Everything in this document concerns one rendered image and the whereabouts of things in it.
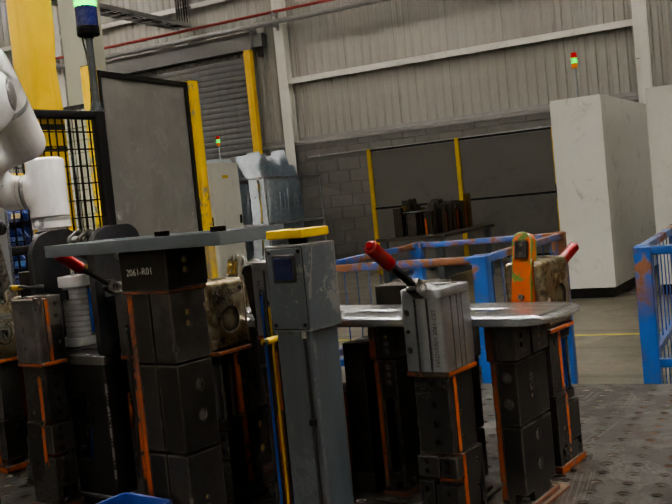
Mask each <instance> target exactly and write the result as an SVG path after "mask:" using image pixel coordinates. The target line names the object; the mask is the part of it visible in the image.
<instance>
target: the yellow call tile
mask: <svg viewBox="0 0 672 504"><path fill-rule="evenodd" d="M328 233H329V231H328V226H326V225H324V226H312V227H300V228H290V229H282V230H274V231H267V232H266V239H267V240H282V239H288V243H289V245H291V244H302V243H308V237H312V236H319V235H326V234H328Z"/></svg>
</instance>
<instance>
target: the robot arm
mask: <svg viewBox="0 0 672 504"><path fill-rule="evenodd" d="M45 147H46V141H45V137H44V134H43V131H42V129H41V127H40V125H39V122H38V120H37V118H36V116H35V113H34V111H33V109H32V107H31V104H30V102H29V100H28V98H27V96H26V94H25V91H24V89H23V87H22V85H21V83H20V81H19V79H18V76H17V74H16V72H15V70H14V68H13V66H12V64H11V62H10V60H9V59H8V57H7V55H6V54H5V53H4V52H3V51H2V50H1V49H0V207H1V208H2V209H4V210H8V211H17V210H26V209H29V210H30V214H31V222H32V230H35V229H37V230H38V232H35V234H34V235H33V239H34V238H35V237H36V236H37V235H38V234H40V233H42V232H47V231H58V230H70V229H67V226H72V224H71V216H70V208H69V199H68V190H67V182H66V173H65V164H64V159H63V158H61V157H38V156H40V155H41V154H42V153H43V151H44V150H45ZM37 157H38V158H37ZM23 163H25V175H21V176H14V175H12V174H10V172H9V170H10V169H12V168H14V167H16V166H18V165H21V164H23ZM33 239H32V240H33Z"/></svg>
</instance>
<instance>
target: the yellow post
mask: <svg viewBox="0 0 672 504"><path fill-rule="evenodd" d="M6 5H7V14H8V22H9V31H10V39H11V48H12V57H13V65H14V70H15V72H16V74H17V76H18V79H19V81H20V83H21V85H22V87H23V89H24V91H25V94H26V96H27V98H28V100H29V102H30V104H31V107H32V109H48V110H63V104H62V98H61V92H60V87H59V82H58V77H57V71H56V60H55V35H54V24H53V15H52V6H51V0H6ZM48 120H49V129H50V131H55V127H54V119H48ZM41 122H42V130H43V131H48V128H47V119H41ZM56 128H57V131H62V127H61V119H56ZM43 134H44V137H45V141H46V147H45V149H50V145H49V137H48V133H43ZM57 137H58V146H59V149H64V145H63V136H62V133H57ZM50 138H51V146H52V149H57V145H56V136H55V133H50Z"/></svg>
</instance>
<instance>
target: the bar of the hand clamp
mask: <svg viewBox="0 0 672 504"><path fill-rule="evenodd" d="M6 230H7V229H6V225H5V224H4V223H3V222H1V221H0V235H4V234H5V233H6ZM10 285H11V283H10V279H9V275H8V271H7V268H6V264H5V260H4V256H3V252H2V248H1V244H0V290H1V292H2V296H3V300H4V292H5V291H6V290H9V286H10ZM3 300H1V299H0V303H4V301H3Z"/></svg>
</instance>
